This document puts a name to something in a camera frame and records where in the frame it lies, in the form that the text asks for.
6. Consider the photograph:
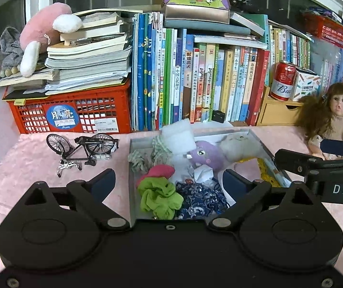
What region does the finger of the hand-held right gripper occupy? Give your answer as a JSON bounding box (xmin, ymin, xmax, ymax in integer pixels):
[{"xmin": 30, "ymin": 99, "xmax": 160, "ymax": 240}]
[
  {"xmin": 274, "ymin": 148, "xmax": 325, "ymax": 182},
  {"xmin": 319, "ymin": 139, "xmax": 343, "ymax": 159}
]

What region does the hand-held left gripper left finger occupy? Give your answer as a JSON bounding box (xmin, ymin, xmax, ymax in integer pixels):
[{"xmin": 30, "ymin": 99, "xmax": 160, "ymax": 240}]
[{"xmin": 24, "ymin": 168, "xmax": 130, "ymax": 232}]

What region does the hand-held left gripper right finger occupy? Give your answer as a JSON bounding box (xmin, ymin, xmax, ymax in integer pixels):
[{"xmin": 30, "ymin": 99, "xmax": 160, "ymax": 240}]
[{"xmin": 209, "ymin": 168, "xmax": 325, "ymax": 232}]

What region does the light blue plastic packet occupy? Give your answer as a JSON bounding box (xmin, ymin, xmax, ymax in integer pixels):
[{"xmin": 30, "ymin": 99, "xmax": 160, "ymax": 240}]
[{"xmin": 257, "ymin": 157, "xmax": 292, "ymax": 188}]

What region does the white cardboard box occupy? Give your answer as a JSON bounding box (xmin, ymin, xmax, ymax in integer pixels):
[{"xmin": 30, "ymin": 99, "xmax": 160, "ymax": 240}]
[{"xmin": 128, "ymin": 127, "xmax": 293, "ymax": 227}]

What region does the white paper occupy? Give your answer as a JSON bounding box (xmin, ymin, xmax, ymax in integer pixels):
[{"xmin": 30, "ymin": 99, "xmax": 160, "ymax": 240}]
[{"xmin": 193, "ymin": 167, "xmax": 217, "ymax": 184}]

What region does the navy floral drawstring pouch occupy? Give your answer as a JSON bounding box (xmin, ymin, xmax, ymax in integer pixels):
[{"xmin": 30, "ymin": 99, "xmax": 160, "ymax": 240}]
[{"xmin": 174, "ymin": 181, "xmax": 230, "ymax": 221}]

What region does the white fluffy plush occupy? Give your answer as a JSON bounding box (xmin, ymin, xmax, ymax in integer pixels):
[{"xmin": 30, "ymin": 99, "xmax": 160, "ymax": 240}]
[{"xmin": 219, "ymin": 133, "xmax": 263, "ymax": 162}]

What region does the grey checked scrunchie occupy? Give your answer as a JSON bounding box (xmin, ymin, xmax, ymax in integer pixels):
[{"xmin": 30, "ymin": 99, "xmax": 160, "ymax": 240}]
[{"xmin": 128, "ymin": 150, "xmax": 153, "ymax": 174}]

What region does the purple plush toy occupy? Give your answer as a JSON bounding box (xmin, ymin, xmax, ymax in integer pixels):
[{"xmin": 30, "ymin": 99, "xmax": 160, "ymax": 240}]
[{"xmin": 186, "ymin": 140, "xmax": 226, "ymax": 172}]

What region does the green scrunchie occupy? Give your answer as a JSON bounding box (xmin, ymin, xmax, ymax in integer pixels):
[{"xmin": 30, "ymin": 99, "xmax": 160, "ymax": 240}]
[{"xmin": 137, "ymin": 177, "xmax": 184, "ymax": 220}]

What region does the green floral cloth bundle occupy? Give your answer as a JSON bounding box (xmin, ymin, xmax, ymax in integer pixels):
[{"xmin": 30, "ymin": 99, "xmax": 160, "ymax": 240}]
[{"xmin": 151, "ymin": 135, "xmax": 173, "ymax": 164}]

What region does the pale lavender sock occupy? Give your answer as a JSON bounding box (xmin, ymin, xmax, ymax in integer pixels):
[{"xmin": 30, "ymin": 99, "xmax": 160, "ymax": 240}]
[{"xmin": 160, "ymin": 119, "xmax": 195, "ymax": 156}]

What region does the brown-haired doll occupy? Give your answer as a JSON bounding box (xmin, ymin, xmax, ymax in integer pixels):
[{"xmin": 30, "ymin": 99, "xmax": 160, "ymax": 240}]
[{"xmin": 296, "ymin": 82, "xmax": 343, "ymax": 162}]

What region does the black model bicycle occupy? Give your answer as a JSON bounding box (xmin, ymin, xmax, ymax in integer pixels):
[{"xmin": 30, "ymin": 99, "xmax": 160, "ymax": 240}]
[{"xmin": 46, "ymin": 133, "xmax": 120, "ymax": 178}]

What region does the small wooden drawer box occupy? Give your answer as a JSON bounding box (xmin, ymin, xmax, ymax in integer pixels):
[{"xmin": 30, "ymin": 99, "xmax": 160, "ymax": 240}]
[{"xmin": 256, "ymin": 85, "xmax": 306, "ymax": 127}]

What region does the small black box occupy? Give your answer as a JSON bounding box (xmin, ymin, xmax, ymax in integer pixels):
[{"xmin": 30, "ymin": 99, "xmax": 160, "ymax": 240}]
[{"xmin": 211, "ymin": 110, "xmax": 226, "ymax": 124}]

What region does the white patterned pen box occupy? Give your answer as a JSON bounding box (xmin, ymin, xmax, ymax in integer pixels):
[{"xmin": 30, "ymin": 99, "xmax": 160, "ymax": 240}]
[{"xmin": 290, "ymin": 67, "xmax": 322, "ymax": 102}]

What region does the pink tablecloth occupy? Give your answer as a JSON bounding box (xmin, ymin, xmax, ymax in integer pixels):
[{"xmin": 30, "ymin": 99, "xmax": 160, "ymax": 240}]
[{"xmin": 0, "ymin": 124, "xmax": 343, "ymax": 279}]

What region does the red beer can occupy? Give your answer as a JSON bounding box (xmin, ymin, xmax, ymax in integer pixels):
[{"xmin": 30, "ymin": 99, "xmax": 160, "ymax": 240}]
[{"xmin": 270, "ymin": 60, "xmax": 297, "ymax": 102}]

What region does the red plastic crate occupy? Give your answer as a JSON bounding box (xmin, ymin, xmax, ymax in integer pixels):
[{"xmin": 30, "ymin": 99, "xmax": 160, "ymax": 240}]
[{"xmin": 6, "ymin": 79, "xmax": 132, "ymax": 134}]

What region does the row of upright books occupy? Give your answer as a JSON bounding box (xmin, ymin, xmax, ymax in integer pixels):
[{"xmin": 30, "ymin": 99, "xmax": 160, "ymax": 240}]
[{"xmin": 131, "ymin": 12, "xmax": 271, "ymax": 132}]

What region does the row of thin books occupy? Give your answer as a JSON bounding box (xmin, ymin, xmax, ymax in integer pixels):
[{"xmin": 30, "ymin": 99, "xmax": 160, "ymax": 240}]
[{"xmin": 268, "ymin": 27, "xmax": 343, "ymax": 97}]

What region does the red plastic basket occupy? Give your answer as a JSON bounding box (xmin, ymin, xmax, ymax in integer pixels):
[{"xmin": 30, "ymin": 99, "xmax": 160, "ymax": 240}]
[{"xmin": 302, "ymin": 11, "xmax": 343, "ymax": 49}]

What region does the stack of worn books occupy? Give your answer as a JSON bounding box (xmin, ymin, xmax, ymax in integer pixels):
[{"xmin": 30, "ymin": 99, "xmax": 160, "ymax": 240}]
[{"xmin": 0, "ymin": 9, "xmax": 134, "ymax": 97}]

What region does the pile of flat books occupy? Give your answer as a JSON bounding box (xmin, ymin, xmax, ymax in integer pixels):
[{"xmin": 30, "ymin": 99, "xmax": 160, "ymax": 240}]
[{"xmin": 162, "ymin": 12, "xmax": 268, "ymax": 50}]

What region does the grey plush toy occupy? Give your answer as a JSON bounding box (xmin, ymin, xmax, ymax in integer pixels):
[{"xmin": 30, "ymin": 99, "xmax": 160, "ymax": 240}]
[{"xmin": 0, "ymin": 26, "xmax": 26, "ymax": 72}]

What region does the pink bunny plush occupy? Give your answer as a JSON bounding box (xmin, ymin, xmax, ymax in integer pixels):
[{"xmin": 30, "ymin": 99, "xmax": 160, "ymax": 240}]
[{"xmin": 19, "ymin": 2, "xmax": 83, "ymax": 78}]

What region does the colourful toy playset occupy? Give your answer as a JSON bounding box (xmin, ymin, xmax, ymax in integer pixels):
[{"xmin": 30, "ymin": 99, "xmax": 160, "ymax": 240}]
[{"xmin": 153, "ymin": 0, "xmax": 235, "ymax": 25}]

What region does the pale bead string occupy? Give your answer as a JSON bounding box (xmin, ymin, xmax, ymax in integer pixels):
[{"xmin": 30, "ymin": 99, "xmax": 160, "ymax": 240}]
[{"xmin": 0, "ymin": 65, "xmax": 21, "ymax": 79}]

